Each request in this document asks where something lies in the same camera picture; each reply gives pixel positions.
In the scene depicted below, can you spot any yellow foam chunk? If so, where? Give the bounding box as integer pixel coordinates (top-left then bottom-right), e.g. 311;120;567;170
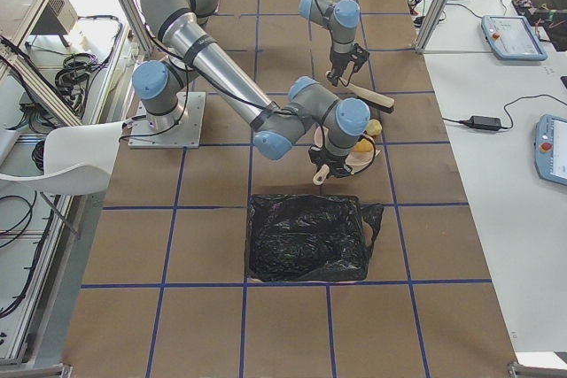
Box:
365;119;383;137

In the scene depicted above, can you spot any white plastic chair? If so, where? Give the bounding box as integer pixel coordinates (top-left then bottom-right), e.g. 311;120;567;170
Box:
1;121;122;196

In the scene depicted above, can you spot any black power adapter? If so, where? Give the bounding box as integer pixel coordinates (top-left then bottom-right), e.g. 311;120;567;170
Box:
467;115;502;131

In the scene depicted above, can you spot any bin with black bag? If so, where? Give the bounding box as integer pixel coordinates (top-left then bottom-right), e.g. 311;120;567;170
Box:
245;194;384;282

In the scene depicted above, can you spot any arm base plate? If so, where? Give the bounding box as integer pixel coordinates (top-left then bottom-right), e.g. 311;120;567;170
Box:
128;91;206;149

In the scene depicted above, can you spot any blue teach pendant near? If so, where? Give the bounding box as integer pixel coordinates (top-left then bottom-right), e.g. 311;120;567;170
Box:
534;114;567;185

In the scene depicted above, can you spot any white hand brush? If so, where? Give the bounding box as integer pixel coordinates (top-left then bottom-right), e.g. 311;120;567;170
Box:
338;77;394;113

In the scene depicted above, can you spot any blue teach pendant far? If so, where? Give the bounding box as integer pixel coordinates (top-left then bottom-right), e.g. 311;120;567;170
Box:
481;15;548;61

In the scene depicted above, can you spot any white plastic dustpan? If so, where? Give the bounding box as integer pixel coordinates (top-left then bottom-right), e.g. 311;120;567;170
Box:
312;128;381;186

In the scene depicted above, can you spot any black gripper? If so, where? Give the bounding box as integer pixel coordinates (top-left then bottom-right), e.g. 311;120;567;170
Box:
308;147;353;178
328;42;369;86

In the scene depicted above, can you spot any blue teach pendant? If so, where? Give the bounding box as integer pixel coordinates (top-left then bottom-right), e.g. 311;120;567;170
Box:
481;15;548;61
534;114;567;185

